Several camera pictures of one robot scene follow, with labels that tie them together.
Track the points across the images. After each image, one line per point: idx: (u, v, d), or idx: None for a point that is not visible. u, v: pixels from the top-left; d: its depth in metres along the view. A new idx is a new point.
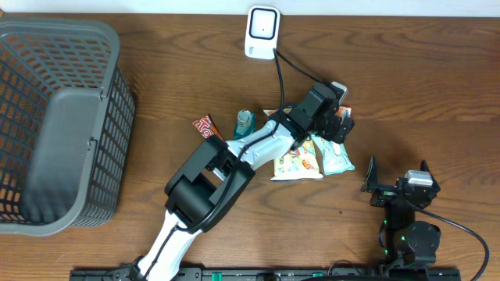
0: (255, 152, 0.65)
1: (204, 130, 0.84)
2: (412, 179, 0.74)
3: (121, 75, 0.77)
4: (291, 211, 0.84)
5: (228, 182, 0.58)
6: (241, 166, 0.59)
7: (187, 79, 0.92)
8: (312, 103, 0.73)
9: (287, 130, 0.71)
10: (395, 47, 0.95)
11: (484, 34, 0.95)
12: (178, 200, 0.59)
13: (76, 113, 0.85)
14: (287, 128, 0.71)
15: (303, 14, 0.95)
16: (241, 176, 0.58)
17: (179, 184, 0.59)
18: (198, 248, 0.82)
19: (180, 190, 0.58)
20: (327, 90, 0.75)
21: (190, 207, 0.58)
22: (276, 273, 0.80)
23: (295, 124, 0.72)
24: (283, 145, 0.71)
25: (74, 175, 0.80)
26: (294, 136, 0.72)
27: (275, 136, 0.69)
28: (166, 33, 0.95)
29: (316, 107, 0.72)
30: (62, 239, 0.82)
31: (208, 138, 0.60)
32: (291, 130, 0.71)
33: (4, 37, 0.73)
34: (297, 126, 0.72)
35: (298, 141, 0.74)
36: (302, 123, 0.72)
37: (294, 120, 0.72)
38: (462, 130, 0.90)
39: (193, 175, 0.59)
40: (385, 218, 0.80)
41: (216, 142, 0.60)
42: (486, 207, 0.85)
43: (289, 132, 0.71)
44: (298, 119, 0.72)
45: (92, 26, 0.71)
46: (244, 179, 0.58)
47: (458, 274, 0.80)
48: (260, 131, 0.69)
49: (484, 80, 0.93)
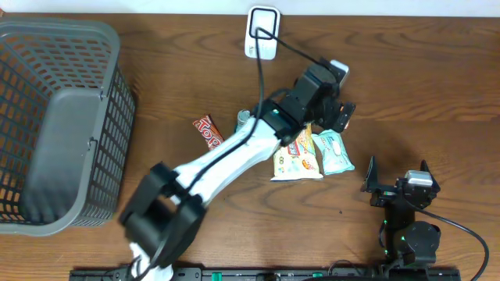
0: (216, 177, 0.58)
1: (205, 130, 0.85)
2: (412, 179, 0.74)
3: (121, 75, 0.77)
4: (291, 211, 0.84)
5: (174, 218, 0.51)
6: (190, 202, 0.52)
7: (187, 79, 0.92)
8: (306, 89, 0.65)
9: (269, 128, 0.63)
10: (395, 47, 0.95)
11: (484, 34, 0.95)
12: (130, 236, 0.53)
13: (76, 113, 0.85)
14: (272, 125, 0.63)
15: (303, 13, 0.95)
16: (188, 213, 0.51)
17: (126, 219, 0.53)
18: (198, 248, 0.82)
19: (128, 225, 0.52)
20: (327, 73, 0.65)
21: (142, 243, 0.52)
22: (276, 273, 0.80)
23: (284, 116, 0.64)
24: (264, 149, 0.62)
25: (73, 175, 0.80)
26: (283, 132, 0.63)
27: (248, 144, 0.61)
28: (166, 33, 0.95)
29: (311, 94, 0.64)
30: (62, 238, 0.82)
31: (153, 168, 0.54)
32: (276, 126, 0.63)
33: (5, 37, 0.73)
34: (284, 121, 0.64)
35: (291, 136, 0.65)
36: (294, 114, 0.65)
37: (281, 113, 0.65)
38: (462, 130, 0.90)
39: (143, 207, 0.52)
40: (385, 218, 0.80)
41: (165, 173, 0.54)
42: (486, 207, 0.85)
43: (273, 129, 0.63)
44: (286, 112, 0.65)
45: (91, 26, 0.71)
46: (191, 216, 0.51)
47: (458, 274, 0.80)
48: (231, 140, 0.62)
49: (484, 80, 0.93)
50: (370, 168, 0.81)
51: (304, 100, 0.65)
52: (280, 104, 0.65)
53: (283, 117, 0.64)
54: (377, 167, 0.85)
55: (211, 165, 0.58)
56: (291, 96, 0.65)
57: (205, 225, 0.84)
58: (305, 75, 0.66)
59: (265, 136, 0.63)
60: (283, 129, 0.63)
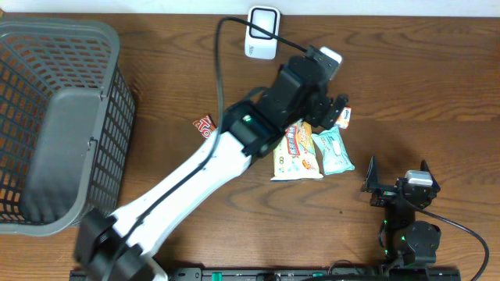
0: (163, 216, 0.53)
1: (205, 130, 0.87)
2: (413, 179, 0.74)
3: (121, 75, 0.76)
4: (291, 211, 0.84)
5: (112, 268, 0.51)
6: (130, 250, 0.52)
7: (187, 79, 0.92)
8: (285, 89, 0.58)
9: (239, 141, 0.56)
10: (395, 47, 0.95)
11: (484, 34, 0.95)
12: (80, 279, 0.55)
13: (76, 113, 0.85)
14: (241, 138, 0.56)
15: (303, 13, 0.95)
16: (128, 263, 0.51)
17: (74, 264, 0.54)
18: (198, 248, 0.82)
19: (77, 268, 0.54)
20: (308, 69, 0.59)
21: None
22: (276, 273, 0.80)
23: (260, 124, 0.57)
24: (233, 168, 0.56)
25: (73, 175, 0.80)
26: (255, 144, 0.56)
27: (207, 168, 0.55)
28: (166, 33, 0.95)
29: (290, 95, 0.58)
30: (62, 239, 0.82)
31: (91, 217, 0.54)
32: (246, 140, 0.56)
33: (4, 36, 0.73)
34: (255, 132, 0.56)
35: (268, 147, 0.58)
36: (273, 119, 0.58)
37: (255, 119, 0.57)
38: (462, 130, 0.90)
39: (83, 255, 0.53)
40: (385, 218, 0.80)
41: (101, 222, 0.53)
42: (486, 207, 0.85)
43: (244, 142, 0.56)
44: (259, 121, 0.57)
45: (91, 26, 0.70)
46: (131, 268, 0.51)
47: (458, 274, 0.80)
48: (187, 165, 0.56)
49: (484, 80, 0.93)
50: (370, 168, 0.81)
51: (283, 100, 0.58)
52: (255, 108, 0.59)
53: (256, 126, 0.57)
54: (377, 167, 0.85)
55: (152, 208, 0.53)
56: (266, 97, 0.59)
57: (205, 225, 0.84)
58: (282, 71, 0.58)
59: (227, 158, 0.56)
60: (254, 144, 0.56)
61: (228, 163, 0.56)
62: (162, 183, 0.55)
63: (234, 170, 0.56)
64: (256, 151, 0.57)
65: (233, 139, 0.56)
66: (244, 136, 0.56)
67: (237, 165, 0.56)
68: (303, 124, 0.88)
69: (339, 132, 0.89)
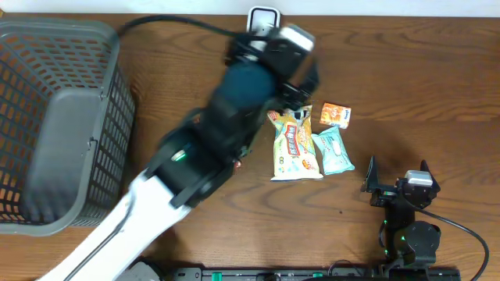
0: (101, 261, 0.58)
1: None
2: (412, 179, 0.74)
3: (121, 75, 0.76)
4: (291, 211, 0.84)
5: None
6: None
7: (187, 79, 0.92)
8: (222, 114, 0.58)
9: (175, 182, 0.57)
10: (395, 47, 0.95)
11: (484, 34, 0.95)
12: None
13: (76, 113, 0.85)
14: (176, 177, 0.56)
15: (304, 13, 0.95)
16: None
17: None
18: (198, 248, 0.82)
19: None
20: (244, 89, 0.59)
21: None
22: (276, 273, 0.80)
23: (194, 159, 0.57)
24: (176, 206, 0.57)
25: (73, 175, 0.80)
26: (198, 183, 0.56)
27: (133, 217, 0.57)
28: (166, 33, 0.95)
29: (229, 122, 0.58)
30: (62, 239, 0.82)
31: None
32: (184, 178, 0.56)
33: (4, 37, 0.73)
34: (196, 168, 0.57)
35: (213, 183, 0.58)
36: (217, 146, 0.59)
37: (187, 154, 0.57)
38: (462, 130, 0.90)
39: None
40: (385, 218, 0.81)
41: None
42: (486, 208, 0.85)
43: (183, 182, 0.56)
44: (195, 154, 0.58)
45: (91, 26, 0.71)
46: None
47: (457, 274, 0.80)
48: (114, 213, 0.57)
49: (484, 80, 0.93)
50: (370, 168, 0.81)
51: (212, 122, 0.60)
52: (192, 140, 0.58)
53: (190, 164, 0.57)
54: (377, 167, 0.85)
55: (76, 272, 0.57)
56: (203, 125, 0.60)
57: (205, 225, 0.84)
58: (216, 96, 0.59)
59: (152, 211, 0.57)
60: (190, 185, 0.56)
61: (156, 218, 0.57)
62: (89, 240, 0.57)
63: (167, 222, 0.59)
64: (194, 191, 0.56)
65: (162, 189, 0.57)
66: (176, 176, 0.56)
67: (170, 217, 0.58)
68: (303, 124, 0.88)
69: (338, 132, 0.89)
